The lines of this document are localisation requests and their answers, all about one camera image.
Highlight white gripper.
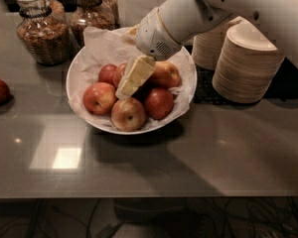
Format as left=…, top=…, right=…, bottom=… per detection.
left=116, top=8, right=182, bottom=99

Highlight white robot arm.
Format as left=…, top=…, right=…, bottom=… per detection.
left=125, top=0, right=298, bottom=104

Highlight right rear red-yellow apple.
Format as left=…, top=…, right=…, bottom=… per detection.
left=148, top=61, right=181, bottom=88

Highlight rear left dark apple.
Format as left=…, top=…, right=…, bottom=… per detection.
left=98, top=63, right=117, bottom=84

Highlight white paper bowl liner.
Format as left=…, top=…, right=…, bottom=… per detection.
left=70, top=26, right=197, bottom=133

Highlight front yellow-red apple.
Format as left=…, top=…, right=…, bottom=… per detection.
left=110, top=97, right=146, bottom=132

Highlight white ceramic bowl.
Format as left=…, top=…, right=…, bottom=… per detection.
left=66, top=26, right=199, bottom=136

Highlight rear stack paper bowls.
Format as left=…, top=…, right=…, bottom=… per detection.
left=192, top=17, right=242, bottom=70

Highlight stack paper bowls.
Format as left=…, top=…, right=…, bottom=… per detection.
left=212, top=20, right=284, bottom=104
left=192, top=17, right=242, bottom=70

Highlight middle glass granola jar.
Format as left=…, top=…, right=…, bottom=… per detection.
left=69, top=0, right=115, bottom=48

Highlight left glass granola jar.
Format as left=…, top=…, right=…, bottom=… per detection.
left=16, top=0, right=70, bottom=65

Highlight front stack paper bowls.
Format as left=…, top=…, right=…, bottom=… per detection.
left=212, top=20, right=284, bottom=104

